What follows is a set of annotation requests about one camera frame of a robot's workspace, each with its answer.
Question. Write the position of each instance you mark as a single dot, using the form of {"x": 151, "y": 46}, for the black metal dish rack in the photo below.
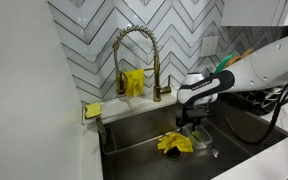
{"x": 250, "y": 100}

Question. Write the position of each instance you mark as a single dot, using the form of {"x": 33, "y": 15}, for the crumpled yellow rubber glove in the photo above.
{"x": 175, "y": 141}

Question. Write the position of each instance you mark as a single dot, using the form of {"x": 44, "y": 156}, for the metal sink caddy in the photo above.
{"x": 110, "y": 146}

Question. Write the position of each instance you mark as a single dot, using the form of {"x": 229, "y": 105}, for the white upper cabinet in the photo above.
{"x": 250, "y": 13}

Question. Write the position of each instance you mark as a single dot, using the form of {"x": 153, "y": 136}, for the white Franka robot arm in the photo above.
{"x": 267, "y": 66}

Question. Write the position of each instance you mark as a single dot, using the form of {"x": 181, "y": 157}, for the white wall outlet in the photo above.
{"x": 209, "y": 46}

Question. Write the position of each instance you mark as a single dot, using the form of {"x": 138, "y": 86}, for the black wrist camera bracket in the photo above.
{"x": 200, "y": 113}

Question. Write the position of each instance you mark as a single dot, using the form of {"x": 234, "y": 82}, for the clear sponge tray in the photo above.
{"x": 117, "y": 106}

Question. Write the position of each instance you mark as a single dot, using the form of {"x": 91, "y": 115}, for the metal spoon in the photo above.
{"x": 214, "y": 152}

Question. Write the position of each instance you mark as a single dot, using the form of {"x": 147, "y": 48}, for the clear plastic lunchbox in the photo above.
{"x": 205, "y": 141}

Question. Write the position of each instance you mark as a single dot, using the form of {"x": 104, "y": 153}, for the sink drain hole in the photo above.
{"x": 173, "y": 155}

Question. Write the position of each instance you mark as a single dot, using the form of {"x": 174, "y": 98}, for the green plate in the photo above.
{"x": 222, "y": 63}

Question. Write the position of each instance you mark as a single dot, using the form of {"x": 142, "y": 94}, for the stainless steel sink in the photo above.
{"x": 140, "y": 163}

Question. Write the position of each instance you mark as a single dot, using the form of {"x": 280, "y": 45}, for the green plastic spoon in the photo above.
{"x": 196, "y": 135}

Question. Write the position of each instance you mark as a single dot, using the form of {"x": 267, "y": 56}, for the wooden bamboo plate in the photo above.
{"x": 247, "y": 52}
{"x": 232, "y": 61}

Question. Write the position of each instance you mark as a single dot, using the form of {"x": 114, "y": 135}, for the hanging yellow rubber glove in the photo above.
{"x": 134, "y": 83}

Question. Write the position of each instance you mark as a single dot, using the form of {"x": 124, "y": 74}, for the dish brush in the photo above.
{"x": 100, "y": 128}

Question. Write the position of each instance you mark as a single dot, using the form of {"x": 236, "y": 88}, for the yellow sponge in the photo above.
{"x": 93, "y": 110}

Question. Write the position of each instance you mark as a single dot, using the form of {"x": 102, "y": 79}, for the gold spring faucet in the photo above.
{"x": 156, "y": 66}

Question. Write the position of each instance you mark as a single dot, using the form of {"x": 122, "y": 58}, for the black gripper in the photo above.
{"x": 189, "y": 122}

